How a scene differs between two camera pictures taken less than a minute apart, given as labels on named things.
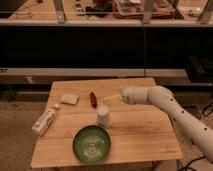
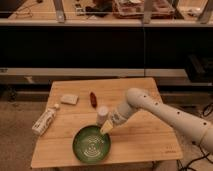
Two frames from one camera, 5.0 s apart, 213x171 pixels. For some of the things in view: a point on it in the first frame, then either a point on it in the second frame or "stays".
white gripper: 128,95 -> 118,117
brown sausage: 93,100 stays
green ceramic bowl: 91,144 stays
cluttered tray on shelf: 135,9 stays
